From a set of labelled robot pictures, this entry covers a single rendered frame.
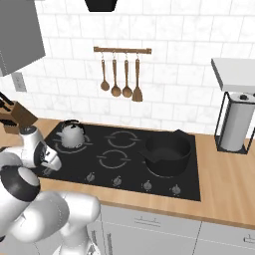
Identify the black range hood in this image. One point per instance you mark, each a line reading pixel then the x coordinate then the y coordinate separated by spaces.
pixel 101 5

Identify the wooden knife block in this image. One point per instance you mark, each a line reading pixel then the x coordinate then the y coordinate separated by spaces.
pixel 21 116

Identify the black hob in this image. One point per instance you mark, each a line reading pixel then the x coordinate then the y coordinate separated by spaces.
pixel 132 166

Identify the wooden utensil rail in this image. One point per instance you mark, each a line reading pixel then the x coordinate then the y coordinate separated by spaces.
pixel 123 50

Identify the grey drawer front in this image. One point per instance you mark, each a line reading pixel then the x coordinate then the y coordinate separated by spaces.
pixel 172 222
pixel 225 237

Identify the silver kettle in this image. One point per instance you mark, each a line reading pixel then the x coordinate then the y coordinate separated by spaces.
pixel 71 135

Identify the grey hob knob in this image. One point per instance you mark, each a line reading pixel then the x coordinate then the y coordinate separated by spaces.
pixel 47 171
pixel 176 189
pixel 116 181
pixel 89 177
pixel 147 185

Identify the grey cupboard door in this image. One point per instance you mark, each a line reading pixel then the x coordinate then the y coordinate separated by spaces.
pixel 96 237
pixel 149 244

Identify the white wall shelf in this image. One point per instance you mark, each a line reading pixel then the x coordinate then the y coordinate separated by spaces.
pixel 237 74

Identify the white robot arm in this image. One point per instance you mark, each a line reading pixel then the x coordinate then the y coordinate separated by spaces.
pixel 50 219

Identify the white paper towel roll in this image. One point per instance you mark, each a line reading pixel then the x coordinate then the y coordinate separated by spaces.
pixel 235 126

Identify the small wooden spoon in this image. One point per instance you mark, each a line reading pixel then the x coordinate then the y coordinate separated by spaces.
pixel 104 84

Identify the black pot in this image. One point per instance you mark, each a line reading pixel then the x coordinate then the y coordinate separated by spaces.
pixel 167 156

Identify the wooden spatula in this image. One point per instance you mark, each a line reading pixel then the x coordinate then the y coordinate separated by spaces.
pixel 137 94

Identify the wooden ladle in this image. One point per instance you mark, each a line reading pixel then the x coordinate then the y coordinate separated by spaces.
pixel 116 90

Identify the grey wall socket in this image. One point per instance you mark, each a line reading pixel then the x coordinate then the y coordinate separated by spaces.
pixel 19 82

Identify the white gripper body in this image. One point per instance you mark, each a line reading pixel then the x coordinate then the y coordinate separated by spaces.
pixel 53 160

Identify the grey wall cupboard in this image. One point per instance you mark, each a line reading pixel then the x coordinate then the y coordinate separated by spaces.
pixel 18 33

